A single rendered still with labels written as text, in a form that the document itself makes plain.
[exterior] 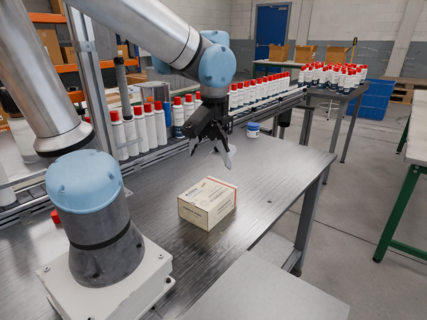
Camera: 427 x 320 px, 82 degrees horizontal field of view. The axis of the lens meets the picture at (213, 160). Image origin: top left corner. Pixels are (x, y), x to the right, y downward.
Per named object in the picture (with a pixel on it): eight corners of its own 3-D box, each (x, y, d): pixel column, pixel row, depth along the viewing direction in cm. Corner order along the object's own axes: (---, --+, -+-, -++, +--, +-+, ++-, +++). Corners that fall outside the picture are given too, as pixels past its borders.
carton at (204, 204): (209, 193, 91) (208, 175, 87) (237, 205, 84) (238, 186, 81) (178, 216, 79) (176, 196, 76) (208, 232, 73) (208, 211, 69)
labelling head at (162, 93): (161, 129, 135) (155, 80, 124) (176, 135, 128) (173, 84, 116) (139, 136, 126) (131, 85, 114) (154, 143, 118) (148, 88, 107)
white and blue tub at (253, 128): (252, 139, 137) (253, 127, 134) (243, 135, 142) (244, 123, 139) (261, 136, 141) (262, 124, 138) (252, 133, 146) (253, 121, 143)
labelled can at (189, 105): (190, 131, 134) (188, 93, 125) (197, 133, 131) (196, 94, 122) (183, 133, 131) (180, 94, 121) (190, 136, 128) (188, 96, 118)
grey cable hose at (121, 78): (129, 117, 92) (119, 56, 82) (135, 119, 90) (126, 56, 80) (121, 119, 89) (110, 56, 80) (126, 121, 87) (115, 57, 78)
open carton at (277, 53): (264, 61, 576) (266, 44, 559) (274, 60, 608) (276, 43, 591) (280, 62, 552) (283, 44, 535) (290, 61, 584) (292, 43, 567)
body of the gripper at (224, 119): (233, 135, 73) (235, 94, 68) (216, 143, 67) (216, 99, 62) (212, 129, 78) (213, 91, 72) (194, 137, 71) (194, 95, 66)
